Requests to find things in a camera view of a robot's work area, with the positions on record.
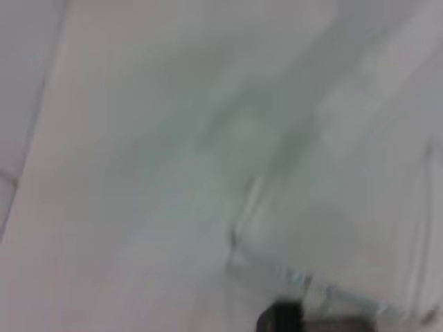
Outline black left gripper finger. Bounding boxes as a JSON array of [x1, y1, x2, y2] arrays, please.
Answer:
[[256, 301, 305, 332]]

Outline clear transparent glasses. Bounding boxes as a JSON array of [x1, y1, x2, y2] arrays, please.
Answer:
[[224, 145, 443, 321]]

